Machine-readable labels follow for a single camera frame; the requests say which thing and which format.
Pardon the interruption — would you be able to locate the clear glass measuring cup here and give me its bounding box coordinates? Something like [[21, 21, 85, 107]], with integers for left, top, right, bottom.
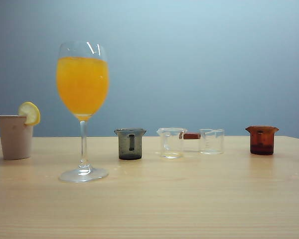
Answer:
[[198, 128, 225, 155], [156, 127, 188, 159]]

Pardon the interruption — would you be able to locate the tall stemmed wine glass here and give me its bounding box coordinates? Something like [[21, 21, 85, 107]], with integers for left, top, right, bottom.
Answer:
[[56, 41, 110, 183]]

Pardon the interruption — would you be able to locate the amber glass measuring cup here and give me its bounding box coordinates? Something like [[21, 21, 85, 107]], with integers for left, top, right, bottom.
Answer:
[[245, 125, 280, 155]]

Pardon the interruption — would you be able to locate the small red-brown block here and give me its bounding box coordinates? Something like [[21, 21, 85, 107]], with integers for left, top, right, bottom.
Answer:
[[179, 131, 202, 140]]

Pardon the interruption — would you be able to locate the yellow lemon slice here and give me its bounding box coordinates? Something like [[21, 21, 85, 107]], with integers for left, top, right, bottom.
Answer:
[[17, 101, 41, 126]]

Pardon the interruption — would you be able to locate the beige paper cup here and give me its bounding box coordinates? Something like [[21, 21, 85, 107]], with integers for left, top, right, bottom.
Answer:
[[0, 115, 34, 160]]

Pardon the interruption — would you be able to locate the smoky grey measuring cup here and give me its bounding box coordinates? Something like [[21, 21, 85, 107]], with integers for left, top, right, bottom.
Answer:
[[114, 128, 147, 160]]

